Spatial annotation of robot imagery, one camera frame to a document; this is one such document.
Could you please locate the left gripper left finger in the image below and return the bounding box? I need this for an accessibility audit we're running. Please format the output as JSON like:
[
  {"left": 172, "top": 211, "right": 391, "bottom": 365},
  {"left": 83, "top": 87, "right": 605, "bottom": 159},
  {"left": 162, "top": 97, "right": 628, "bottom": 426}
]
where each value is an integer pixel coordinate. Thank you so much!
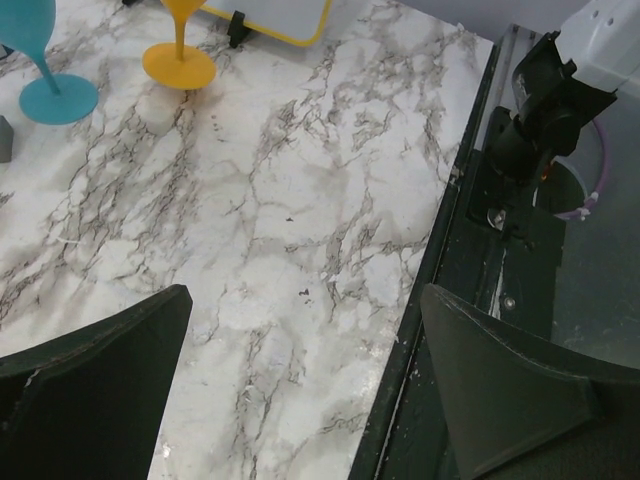
[{"left": 1, "top": 285, "right": 193, "bottom": 479}]

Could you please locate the blue wine glass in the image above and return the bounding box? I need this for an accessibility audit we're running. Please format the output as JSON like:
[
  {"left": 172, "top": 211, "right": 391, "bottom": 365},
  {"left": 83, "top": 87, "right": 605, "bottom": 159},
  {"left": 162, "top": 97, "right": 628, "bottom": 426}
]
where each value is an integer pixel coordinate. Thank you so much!
[{"left": 1, "top": 0, "right": 98, "bottom": 125}]

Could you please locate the green grey eraser block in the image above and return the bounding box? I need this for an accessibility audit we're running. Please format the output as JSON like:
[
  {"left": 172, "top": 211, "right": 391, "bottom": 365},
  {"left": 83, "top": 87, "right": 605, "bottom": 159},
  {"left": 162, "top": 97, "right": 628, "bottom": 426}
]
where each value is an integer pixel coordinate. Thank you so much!
[{"left": 0, "top": 115, "right": 14, "bottom": 163}]

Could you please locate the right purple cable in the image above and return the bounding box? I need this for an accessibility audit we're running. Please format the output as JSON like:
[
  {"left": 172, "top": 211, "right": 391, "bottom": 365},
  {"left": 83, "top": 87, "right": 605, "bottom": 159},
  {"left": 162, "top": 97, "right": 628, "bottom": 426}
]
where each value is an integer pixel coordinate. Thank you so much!
[{"left": 555, "top": 119, "right": 615, "bottom": 223}]

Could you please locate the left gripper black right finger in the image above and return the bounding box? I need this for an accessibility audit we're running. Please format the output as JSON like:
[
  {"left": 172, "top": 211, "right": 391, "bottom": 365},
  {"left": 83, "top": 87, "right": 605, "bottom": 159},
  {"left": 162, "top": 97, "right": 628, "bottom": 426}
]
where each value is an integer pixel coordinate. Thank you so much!
[{"left": 421, "top": 284, "right": 639, "bottom": 479}]

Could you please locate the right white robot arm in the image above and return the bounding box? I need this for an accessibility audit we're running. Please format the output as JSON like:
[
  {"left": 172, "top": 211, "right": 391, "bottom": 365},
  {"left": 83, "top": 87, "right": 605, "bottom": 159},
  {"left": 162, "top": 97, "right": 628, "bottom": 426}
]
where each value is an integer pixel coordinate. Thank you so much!
[{"left": 471, "top": 1, "right": 639, "bottom": 240}]

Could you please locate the yellow framed whiteboard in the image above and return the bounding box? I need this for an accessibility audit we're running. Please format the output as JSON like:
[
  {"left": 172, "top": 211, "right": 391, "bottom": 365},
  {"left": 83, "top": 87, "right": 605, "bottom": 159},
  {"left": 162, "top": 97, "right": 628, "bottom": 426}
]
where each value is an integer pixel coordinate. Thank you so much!
[{"left": 199, "top": 0, "right": 332, "bottom": 48}]

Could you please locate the orange wine glass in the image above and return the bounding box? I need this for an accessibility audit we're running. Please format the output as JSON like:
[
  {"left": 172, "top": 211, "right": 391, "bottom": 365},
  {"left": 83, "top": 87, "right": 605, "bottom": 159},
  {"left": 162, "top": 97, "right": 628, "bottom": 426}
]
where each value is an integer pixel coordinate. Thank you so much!
[{"left": 142, "top": 0, "right": 216, "bottom": 90}]

